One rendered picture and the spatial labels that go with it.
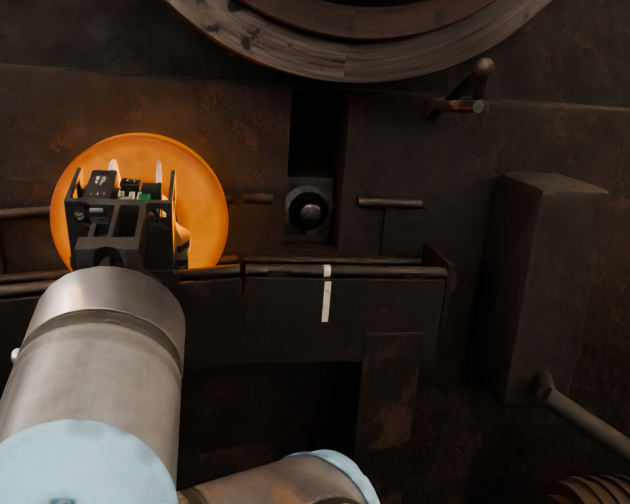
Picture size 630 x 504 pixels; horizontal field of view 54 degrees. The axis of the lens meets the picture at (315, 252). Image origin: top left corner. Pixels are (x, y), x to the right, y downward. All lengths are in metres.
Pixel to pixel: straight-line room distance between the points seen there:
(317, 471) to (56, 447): 0.21
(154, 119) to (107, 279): 0.29
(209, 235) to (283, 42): 0.18
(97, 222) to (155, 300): 0.10
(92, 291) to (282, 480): 0.18
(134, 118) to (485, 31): 0.33
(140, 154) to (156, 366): 0.28
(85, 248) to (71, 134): 0.27
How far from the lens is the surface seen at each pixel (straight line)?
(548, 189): 0.62
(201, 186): 0.57
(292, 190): 0.68
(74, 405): 0.30
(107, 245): 0.39
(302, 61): 0.53
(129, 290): 0.36
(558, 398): 0.65
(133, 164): 0.57
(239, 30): 0.53
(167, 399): 0.33
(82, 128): 0.64
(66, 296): 0.37
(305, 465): 0.45
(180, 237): 0.51
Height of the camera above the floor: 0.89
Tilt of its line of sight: 17 degrees down
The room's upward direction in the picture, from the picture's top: 4 degrees clockwise
